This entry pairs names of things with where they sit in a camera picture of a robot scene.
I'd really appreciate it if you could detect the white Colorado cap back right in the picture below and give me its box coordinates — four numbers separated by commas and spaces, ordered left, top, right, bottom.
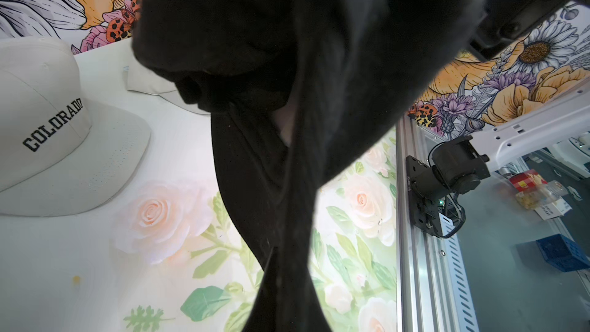
126, 56, 210, 115

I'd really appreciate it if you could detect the black cap with patch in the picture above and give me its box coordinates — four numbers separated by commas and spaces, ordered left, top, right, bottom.
132, 0, 484, 331

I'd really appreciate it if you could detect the white colorado cap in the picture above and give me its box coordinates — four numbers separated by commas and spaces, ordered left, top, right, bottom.
126, 56, 210, 115
1, 37, 151, 217

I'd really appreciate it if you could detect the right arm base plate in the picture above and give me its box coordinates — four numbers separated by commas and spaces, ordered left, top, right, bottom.
405, 155, 464, 239

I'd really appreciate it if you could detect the blue plastic crate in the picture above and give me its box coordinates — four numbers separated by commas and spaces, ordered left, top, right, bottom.
536, 234, 589, 273

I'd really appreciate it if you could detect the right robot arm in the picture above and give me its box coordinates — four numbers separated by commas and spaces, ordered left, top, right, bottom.
407, 0, 589, 202

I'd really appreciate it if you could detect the aluminium front rail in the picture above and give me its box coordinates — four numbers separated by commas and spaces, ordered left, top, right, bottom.
396, 117, 479, 331

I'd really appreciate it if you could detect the red and yellow box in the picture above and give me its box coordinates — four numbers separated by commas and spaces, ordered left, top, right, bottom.
509, 169, 548, 192

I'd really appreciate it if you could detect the white Colorado cap front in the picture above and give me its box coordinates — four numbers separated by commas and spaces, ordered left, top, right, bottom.
1, 37, 151, 217

